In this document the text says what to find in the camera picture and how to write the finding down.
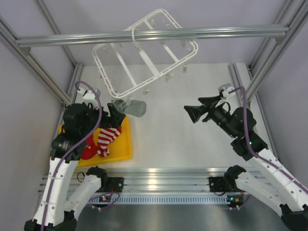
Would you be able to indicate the grey sock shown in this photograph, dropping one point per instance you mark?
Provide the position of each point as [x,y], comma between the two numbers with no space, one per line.
[134,107]

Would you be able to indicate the white plastic clip hanger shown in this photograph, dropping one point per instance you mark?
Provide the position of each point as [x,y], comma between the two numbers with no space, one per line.
[128,67]

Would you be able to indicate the slotted cable duct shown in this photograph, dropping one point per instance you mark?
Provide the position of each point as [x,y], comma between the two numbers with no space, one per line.
[172,199]

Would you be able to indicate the yellow plastic bin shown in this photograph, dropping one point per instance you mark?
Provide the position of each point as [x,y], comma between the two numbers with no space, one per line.
[119,150]

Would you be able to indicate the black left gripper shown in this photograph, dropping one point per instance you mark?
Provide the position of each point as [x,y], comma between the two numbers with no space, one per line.
[113,121]

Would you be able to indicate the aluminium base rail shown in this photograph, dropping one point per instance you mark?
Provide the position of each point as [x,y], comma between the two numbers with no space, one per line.
[166,180]

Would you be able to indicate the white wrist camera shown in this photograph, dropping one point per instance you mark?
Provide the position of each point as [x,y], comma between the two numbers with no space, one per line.
[89,96]
[226,91]

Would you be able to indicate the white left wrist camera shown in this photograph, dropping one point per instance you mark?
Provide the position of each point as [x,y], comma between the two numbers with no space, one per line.
[89,96]

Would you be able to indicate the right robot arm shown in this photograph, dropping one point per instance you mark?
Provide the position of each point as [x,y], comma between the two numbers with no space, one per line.
[284,194]

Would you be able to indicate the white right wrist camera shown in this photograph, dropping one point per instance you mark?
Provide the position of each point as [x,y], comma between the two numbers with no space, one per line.
[226,91]

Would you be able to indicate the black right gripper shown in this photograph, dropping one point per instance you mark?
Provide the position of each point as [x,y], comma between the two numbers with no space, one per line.
[209,102]

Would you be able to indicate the red white striped sock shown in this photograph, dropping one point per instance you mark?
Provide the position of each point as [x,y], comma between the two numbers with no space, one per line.
[105,137]

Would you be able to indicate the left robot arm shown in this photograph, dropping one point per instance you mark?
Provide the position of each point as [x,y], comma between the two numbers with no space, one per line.
[58,211]

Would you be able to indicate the aluminium top crossbar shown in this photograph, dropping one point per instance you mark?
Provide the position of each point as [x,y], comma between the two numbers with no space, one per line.
[155,35]

